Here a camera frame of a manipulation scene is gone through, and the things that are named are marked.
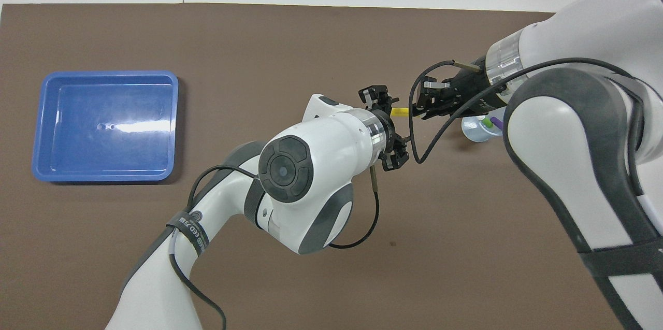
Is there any blue plastic tray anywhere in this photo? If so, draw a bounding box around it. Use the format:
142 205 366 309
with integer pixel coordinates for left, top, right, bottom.
32 70 179 183

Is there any brown table mat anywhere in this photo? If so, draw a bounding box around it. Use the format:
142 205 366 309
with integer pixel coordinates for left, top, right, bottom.
0 3 622 330

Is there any clear plastic cup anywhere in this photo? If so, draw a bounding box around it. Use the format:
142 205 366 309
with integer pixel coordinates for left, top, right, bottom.
461 115 506 143

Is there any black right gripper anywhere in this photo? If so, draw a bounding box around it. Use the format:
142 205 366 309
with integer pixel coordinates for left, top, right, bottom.
414 67 506 121

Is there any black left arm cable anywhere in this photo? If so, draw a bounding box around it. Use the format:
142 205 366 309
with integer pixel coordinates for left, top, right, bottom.
168 164 381 330

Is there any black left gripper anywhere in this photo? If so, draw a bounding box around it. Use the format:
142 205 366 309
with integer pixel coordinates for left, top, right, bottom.
359 85 411 171

